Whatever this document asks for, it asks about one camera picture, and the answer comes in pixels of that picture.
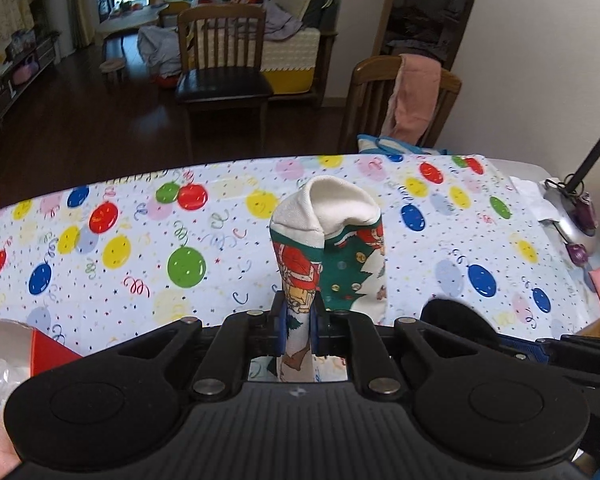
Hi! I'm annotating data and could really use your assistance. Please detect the sofa with cream cover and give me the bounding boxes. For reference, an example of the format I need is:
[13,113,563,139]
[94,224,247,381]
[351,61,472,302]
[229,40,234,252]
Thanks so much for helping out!
[222,0,337,105]

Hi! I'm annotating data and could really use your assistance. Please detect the pink towel on chair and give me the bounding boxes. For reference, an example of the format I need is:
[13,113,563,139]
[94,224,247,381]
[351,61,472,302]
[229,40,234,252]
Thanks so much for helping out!
[380,53,441,144]

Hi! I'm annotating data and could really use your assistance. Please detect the red cardboard box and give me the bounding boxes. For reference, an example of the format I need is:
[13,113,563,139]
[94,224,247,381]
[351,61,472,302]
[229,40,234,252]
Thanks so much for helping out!
[0,320,80,411]

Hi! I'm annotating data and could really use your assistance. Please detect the dark tv cabinet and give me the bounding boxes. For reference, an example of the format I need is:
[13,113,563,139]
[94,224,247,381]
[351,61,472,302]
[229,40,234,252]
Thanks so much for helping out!
[0,30,60,131]

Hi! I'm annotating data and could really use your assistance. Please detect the christmas print sock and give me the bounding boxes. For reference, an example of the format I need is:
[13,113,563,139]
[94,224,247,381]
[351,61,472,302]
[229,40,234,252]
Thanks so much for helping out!
[249,176,388,382]

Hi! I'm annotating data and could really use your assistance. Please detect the balloon print tablecloth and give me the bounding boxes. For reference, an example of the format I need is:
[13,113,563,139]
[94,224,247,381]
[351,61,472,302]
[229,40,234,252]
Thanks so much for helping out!
[0,154,600,354]

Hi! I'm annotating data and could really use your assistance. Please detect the wooden chair dark seat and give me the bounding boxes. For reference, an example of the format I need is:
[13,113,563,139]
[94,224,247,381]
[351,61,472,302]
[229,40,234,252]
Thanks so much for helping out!
[175,3,273,155]

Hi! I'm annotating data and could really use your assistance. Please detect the wooden chair with towel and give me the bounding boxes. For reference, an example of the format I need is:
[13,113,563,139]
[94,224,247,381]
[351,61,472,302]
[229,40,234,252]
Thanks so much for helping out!
[338,54,462,153]

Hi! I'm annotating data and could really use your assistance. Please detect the small round stool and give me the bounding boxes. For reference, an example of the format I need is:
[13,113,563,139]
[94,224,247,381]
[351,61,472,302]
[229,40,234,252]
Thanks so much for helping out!
[99,58,126,86]

